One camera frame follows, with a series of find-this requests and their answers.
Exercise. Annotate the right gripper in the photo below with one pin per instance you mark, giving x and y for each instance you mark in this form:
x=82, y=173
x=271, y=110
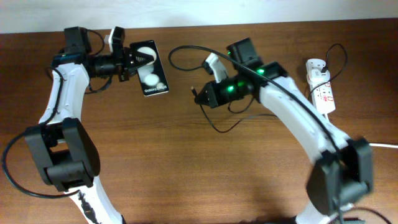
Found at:
x=211, y=89

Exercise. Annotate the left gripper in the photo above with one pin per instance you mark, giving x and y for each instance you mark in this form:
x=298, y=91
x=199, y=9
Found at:
x=129, y=68

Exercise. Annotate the black Galaxy smartphone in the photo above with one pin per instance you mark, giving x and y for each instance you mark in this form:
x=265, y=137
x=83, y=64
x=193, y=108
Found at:
x=151, y=76

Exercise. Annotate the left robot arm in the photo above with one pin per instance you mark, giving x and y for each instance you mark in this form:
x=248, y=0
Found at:
x=62, y=150

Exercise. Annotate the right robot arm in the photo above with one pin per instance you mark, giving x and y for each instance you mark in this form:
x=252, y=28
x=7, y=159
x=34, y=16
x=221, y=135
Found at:
x=342, y=170

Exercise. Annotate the white USB charger adapter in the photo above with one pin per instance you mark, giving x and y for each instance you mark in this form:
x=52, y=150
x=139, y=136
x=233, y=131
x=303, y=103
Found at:
x=315, y=76

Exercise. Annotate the white power strip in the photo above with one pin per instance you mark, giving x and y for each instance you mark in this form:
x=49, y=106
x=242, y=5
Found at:
x=321, y=94

